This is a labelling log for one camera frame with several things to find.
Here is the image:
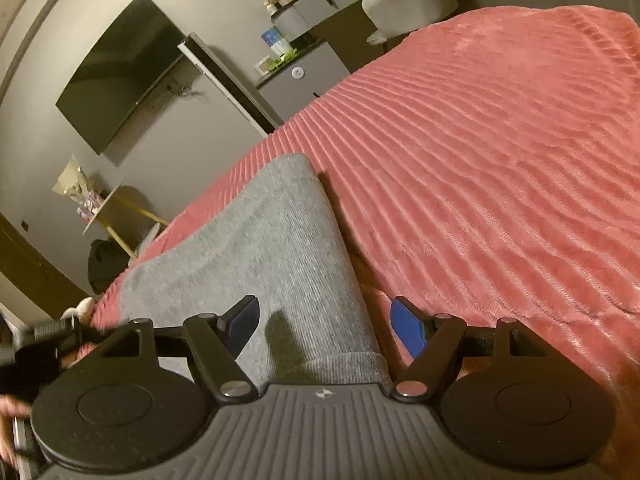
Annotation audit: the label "person's left hand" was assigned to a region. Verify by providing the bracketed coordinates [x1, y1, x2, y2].
[0, 394, 32, 468]

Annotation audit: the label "grey dressing table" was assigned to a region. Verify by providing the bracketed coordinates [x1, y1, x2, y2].
[270, 0, 385, 73]

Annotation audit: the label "white standing panel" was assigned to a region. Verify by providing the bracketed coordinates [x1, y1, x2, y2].
[178, 34, 277, 136]

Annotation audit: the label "black bag on floor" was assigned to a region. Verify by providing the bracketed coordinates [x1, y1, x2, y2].
[88, 238, 129, 295]

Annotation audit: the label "grey sweatpants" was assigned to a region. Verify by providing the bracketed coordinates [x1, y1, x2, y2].
[118, 154, 390, 388]

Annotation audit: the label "yellow round side table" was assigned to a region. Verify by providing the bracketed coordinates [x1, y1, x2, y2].
[82, 184, 169, 262]

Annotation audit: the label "grey bedside cabinet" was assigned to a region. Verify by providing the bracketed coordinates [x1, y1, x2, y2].
[256, 41, 349, 122]

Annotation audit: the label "blue white box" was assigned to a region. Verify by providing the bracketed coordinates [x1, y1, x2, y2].
[262, 27, 293, 58]

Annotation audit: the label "red ribbed bedspread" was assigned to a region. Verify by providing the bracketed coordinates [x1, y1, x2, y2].
[93, 6, 639, 479]

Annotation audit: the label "flower bouquet gift box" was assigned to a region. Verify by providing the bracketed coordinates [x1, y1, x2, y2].
[52, 156, 105, 223]

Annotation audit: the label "wall mounted black television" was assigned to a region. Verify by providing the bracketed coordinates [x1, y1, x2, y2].
[56, 0, 184, 154]

